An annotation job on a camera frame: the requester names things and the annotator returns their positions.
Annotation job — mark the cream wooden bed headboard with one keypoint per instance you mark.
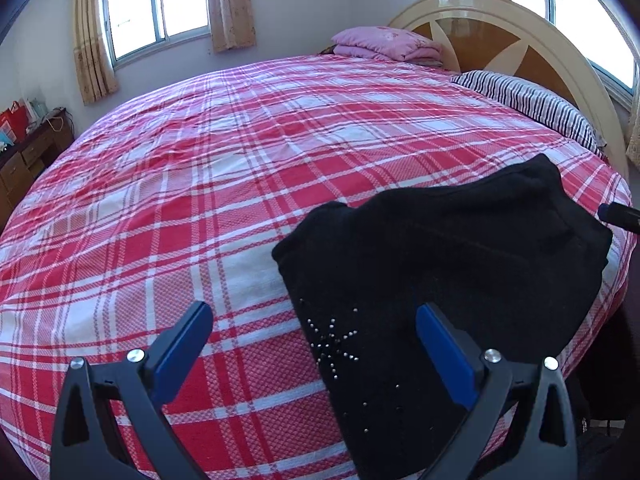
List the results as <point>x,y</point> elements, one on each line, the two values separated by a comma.
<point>540,35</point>

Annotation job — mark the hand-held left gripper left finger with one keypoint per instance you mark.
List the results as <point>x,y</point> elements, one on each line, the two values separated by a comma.
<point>182,350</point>

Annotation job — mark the red paper bag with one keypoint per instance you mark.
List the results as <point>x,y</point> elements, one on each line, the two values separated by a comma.
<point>12,122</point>

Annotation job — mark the red plaid bed sheet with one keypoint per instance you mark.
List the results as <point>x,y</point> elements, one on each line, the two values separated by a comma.
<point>225,170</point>

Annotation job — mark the sliding glass window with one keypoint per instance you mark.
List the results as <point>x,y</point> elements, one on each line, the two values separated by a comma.
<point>155,5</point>

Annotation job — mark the large bay window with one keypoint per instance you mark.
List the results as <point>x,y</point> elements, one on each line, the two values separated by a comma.
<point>595,20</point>

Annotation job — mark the folded pink blanket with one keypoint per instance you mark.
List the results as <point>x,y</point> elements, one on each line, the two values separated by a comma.
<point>385,42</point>

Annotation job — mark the brown wooden cabinet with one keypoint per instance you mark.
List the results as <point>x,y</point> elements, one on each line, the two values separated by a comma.
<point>30,160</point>

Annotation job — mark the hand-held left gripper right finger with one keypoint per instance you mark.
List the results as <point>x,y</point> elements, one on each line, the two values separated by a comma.
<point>445,360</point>

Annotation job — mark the beige floral curtain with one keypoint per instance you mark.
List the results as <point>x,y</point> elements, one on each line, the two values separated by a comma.
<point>230,5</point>
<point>92,40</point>

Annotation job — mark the black pants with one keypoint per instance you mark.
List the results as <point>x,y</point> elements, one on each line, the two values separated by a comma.
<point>450,250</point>

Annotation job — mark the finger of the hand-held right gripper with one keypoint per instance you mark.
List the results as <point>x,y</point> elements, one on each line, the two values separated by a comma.
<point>622,217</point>

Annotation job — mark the pale patterned curtain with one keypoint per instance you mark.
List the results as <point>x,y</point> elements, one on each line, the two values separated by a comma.
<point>634,120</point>

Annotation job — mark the striped pillow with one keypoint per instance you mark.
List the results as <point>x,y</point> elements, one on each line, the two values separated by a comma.
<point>530,100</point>

